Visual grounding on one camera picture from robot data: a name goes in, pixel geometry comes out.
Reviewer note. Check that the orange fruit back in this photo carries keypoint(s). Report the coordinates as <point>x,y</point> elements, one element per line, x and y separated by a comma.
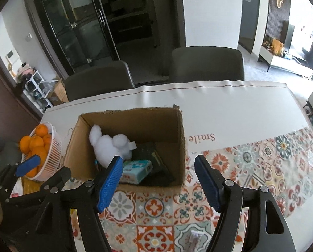
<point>41,130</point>

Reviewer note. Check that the floor cardboard box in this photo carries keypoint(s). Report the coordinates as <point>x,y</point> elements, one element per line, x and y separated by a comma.
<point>58,95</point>

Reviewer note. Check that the wall intercom panel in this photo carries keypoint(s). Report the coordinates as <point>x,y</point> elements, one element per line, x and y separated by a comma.
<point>12,57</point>

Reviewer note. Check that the orange fruit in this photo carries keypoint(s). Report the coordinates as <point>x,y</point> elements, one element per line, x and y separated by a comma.
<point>47,139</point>
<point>41,130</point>
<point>36,141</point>
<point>24,144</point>

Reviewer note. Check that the black glass door cabinet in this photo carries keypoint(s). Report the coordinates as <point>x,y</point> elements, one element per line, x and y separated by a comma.
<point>79,34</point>

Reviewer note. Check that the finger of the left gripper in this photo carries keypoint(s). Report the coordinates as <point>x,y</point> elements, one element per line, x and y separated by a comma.
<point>29,167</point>

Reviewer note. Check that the dark chair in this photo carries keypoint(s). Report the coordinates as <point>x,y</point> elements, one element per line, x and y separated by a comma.
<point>206,63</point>
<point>115,76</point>

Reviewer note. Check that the white tv console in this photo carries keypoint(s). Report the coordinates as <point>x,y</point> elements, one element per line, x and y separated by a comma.
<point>280,63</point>

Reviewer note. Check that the white shoe rack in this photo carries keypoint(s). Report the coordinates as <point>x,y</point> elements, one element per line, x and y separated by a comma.
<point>36,89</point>

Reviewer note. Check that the orange fruit right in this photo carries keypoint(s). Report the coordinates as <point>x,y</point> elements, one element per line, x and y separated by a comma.
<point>47,139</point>

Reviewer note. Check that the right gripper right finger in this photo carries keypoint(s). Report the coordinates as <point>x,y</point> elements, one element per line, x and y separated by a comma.
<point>266,228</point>

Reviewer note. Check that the orange fruit left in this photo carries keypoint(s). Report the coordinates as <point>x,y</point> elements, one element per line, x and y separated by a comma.
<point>24,144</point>

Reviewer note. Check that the woven yellow placemat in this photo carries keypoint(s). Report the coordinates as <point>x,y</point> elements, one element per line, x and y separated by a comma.
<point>30,186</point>

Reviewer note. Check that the patterned tile table runner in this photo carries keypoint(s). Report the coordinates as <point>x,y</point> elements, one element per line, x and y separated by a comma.
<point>138,221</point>

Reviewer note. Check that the teal tissue pack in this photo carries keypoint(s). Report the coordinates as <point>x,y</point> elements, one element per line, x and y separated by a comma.
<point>135,171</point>

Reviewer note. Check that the dark chair left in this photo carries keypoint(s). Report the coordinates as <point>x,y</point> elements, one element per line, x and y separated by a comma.
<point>115,76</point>

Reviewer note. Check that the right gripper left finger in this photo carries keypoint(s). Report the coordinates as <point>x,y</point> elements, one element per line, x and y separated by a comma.
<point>89,200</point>

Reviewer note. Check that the brown cardboard box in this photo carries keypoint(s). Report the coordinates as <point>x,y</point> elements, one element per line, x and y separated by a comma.
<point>151,135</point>

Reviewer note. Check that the dark chair right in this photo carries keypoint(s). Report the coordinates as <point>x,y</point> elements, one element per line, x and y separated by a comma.
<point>206,63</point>

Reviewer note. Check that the white fruit basket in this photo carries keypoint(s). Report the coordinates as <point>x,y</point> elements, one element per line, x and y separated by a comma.
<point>50,155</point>

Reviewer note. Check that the orange fruit front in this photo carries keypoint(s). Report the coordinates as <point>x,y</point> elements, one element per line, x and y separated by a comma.
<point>36,141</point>

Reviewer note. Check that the white plush bunny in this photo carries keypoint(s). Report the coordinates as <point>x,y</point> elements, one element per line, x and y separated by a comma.
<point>107,147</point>

